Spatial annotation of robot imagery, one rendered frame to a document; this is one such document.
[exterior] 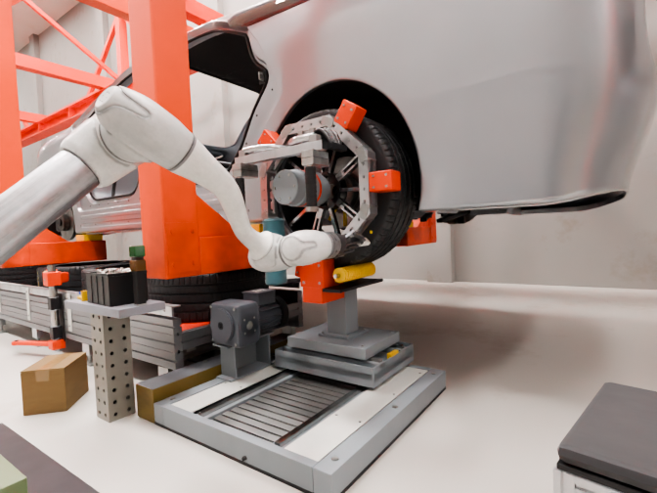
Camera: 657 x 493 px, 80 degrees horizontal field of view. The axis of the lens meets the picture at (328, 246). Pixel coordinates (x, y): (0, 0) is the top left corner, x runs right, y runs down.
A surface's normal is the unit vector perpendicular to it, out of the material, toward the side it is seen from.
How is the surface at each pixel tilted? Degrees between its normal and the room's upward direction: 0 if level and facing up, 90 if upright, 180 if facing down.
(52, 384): 90
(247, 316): 90
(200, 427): 90
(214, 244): 90
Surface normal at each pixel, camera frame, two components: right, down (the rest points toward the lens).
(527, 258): -0.57, 0.06
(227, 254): 0.81, -0.01
